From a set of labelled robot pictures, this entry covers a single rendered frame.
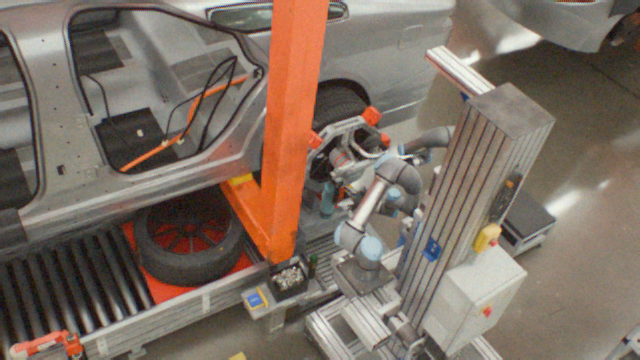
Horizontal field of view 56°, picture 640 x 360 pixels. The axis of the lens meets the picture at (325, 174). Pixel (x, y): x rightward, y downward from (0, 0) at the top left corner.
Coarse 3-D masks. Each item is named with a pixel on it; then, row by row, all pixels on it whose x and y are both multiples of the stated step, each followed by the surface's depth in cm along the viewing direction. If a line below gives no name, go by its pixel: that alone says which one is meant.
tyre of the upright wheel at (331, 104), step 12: (324, 96) 355; (336, 96) 356; (348, 96) 360; (324, 108) 349; (336, 108) 348; (348, 108) 351; (360, 108) 356; (312, 120) 346; (324, 120) 345; (336, 120) 351; (360, 156) 391; (324, 180) 388
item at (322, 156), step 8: (360, 128) 383; (336, 136) 365; (360, 136) 387; (368, 136) 380; (328, 144) 367; (320, 152) 370; (328, 152) 379; (352, 152) 393; (312, 160) 370; (320, 160) 376; (328, 160) 379; (312, 168) 378; (320, 168) 392; (328, 168) 385; (312, 176) 382; (320, 176) 386
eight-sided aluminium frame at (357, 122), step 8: (344, 120) 351; (352, 120) 352; (360, 120) 353; (328, 128) 345; (336, 128) 347; (344, 128) 346; (352, 128) 351; (368, 128) 359; (376, 128) 370; (320, 136) 346; (328, 136) 344; (312, 152) 346; (368, 152) 384; (376, 152) 381; (360, 160) 388; (304, 176) 358; (304, 184) 363; (312, 184) 368; (320, 184) 381; (344, 184) 387; (320, 192) 378
